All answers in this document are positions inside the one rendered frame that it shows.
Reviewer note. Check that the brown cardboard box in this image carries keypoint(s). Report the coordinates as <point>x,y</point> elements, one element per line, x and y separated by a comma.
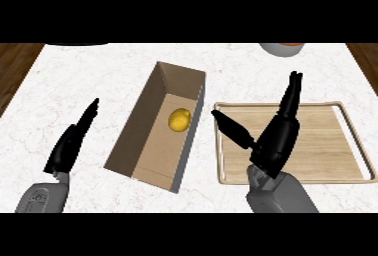
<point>157,126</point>

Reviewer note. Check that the grey bowl with orange content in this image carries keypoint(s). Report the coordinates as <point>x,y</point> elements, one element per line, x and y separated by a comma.
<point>281,48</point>

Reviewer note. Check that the yellow lemon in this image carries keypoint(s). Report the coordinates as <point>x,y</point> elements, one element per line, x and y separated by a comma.
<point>179,120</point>

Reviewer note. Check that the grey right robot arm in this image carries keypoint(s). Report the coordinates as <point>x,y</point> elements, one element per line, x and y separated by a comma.
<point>278,195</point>

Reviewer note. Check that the pale wooden tray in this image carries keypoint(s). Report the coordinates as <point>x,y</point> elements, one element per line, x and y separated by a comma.
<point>295,143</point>

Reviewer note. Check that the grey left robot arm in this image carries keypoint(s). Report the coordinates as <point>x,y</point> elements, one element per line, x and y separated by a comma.
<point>43,195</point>

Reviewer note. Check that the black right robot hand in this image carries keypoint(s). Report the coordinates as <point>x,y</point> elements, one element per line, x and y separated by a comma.
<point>275,140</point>

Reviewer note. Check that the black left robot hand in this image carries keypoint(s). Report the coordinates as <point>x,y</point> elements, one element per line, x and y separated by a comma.
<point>68,146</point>

